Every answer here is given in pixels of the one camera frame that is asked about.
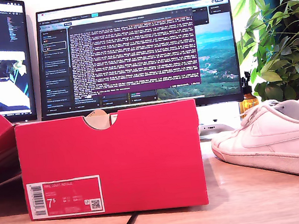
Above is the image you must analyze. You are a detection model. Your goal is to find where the red cardboard shoebox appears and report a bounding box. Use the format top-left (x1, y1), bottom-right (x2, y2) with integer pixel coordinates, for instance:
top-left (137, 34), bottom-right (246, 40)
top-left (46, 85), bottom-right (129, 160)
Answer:
top-left (13, 98), bottom-right (210, 224)

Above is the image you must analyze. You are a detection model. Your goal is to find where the tan cardboard insert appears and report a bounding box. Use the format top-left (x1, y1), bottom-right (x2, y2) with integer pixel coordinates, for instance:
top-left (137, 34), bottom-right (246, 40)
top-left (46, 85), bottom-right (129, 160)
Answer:
top-left (82, 107), bottom-right (112, 131)

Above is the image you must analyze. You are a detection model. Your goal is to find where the large black computer monitor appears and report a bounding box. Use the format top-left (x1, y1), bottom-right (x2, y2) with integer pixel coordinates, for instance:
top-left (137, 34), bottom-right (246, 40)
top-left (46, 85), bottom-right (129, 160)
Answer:
top-left (29, 0), bottom-right (245, 123)

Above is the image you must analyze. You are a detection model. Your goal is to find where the white game controller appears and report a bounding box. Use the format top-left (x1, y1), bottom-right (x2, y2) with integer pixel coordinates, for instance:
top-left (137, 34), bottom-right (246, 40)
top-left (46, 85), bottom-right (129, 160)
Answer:
top-left (198, 120), bottom-right (236, 142)

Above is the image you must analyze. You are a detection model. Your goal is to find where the amber pump bottle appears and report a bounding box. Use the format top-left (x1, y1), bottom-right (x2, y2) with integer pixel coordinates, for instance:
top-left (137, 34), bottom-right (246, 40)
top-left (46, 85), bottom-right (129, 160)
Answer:
top-left (237, 70), bottom-right (261, 114)

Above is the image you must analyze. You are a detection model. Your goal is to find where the green leafy houseplant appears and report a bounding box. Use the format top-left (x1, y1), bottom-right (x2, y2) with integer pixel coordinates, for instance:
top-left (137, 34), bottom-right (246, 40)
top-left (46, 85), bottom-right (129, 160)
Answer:
top-left (231, 0), bottom-right (299, 106)

